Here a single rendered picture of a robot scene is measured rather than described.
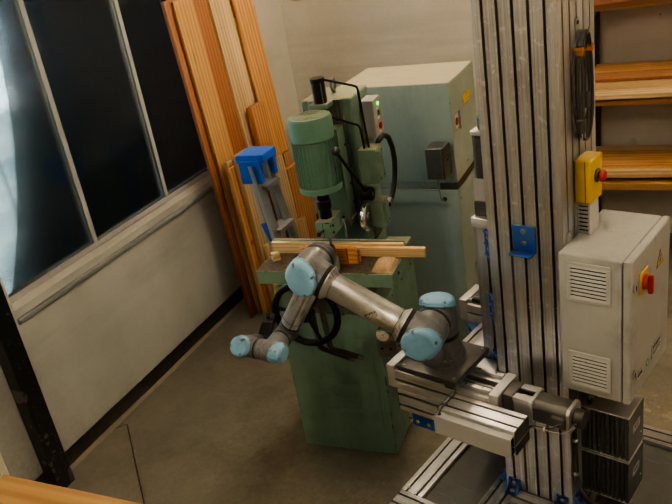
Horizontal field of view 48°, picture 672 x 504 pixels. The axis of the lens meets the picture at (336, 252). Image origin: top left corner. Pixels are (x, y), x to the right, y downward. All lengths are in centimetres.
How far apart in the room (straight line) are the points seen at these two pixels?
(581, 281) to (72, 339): 244
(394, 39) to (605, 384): 334
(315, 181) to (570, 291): 116
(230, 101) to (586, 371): 292
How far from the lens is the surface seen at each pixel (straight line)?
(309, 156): 293
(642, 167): 466
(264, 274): 315
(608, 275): 220
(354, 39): 532
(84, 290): 383
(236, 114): 466
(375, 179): 315
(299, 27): 548
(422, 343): 228
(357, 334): 312
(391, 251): 306
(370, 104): 317
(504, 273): 241
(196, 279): 453
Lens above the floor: 220
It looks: 24 degrees down
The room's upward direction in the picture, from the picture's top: 10 degrees counter-clockwise
